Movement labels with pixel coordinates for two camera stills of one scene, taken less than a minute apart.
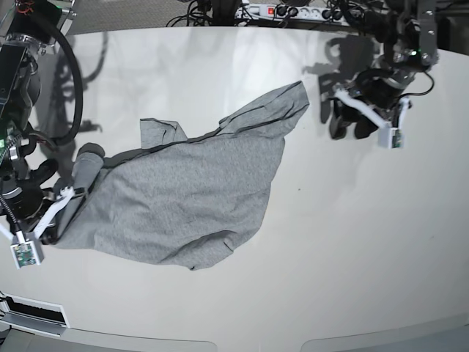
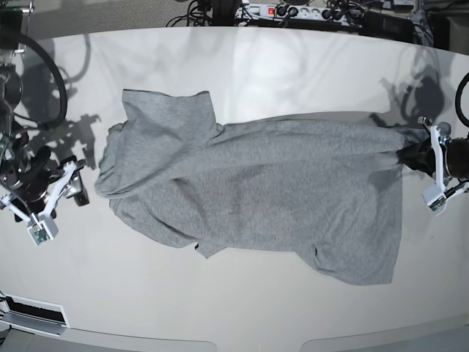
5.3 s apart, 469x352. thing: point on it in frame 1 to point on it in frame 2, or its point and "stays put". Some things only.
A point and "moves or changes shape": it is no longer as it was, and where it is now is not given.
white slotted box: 37,317 stays put
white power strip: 300,12 stays put
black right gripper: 381,89 to 420,157
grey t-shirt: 183,202 moves or changes shape
